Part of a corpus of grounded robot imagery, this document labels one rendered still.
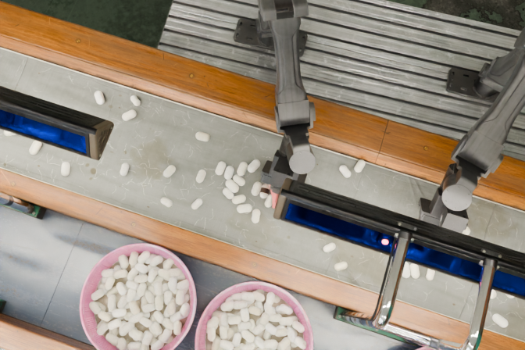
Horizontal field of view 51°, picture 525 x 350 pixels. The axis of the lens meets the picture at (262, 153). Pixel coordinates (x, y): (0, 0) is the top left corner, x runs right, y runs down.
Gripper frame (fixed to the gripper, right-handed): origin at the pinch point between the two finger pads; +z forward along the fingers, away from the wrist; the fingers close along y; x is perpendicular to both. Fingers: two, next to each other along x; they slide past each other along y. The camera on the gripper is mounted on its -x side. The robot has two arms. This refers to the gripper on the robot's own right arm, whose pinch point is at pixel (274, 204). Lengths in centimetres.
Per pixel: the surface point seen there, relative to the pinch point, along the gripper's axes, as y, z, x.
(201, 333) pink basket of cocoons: -6.2, 26.1, -21.0
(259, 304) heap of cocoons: 4.2, 19.4, -12.9
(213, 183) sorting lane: -16.1, 1.0, 1.7
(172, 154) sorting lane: -28.4, -1.7, 4.0
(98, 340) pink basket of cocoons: -28, 33, -27
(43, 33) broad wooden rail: -72, -18, 14
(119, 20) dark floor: -89, 0, 100
